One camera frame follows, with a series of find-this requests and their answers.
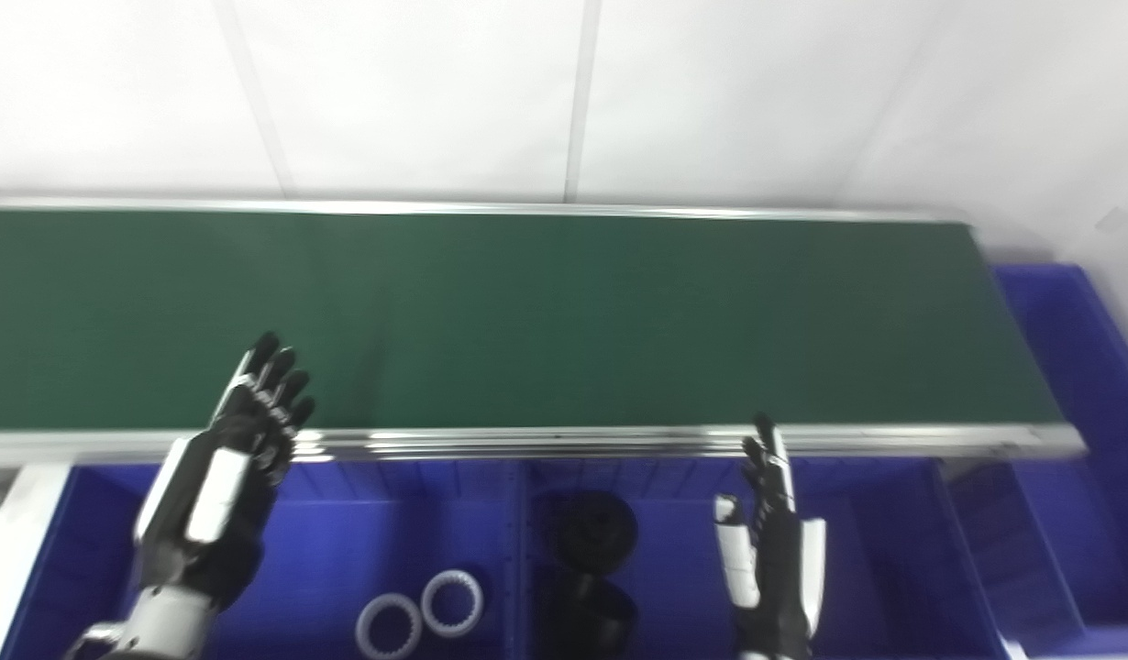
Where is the black round gear part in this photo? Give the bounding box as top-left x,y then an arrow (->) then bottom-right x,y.
535,568 -> 639,660
553,490 -> 639,575

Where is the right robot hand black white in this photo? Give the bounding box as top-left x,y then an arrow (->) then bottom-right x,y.
713,414 -> 827,660

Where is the white ring gear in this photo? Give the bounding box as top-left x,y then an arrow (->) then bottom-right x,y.
355,593 -> 426,660
421,569 -> 485,639

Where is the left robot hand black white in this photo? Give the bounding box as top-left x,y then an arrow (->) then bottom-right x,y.
133,332 -> 315,611

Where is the blue plastic bin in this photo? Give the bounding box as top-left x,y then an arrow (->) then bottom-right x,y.
947,264 -> 1128,656
0,458 -> 528,660
523,456 -> 1011,660

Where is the green conveyor belt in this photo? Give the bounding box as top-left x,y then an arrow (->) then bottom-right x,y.
0,209 -> 1066,433
0,197 -> 1089,465

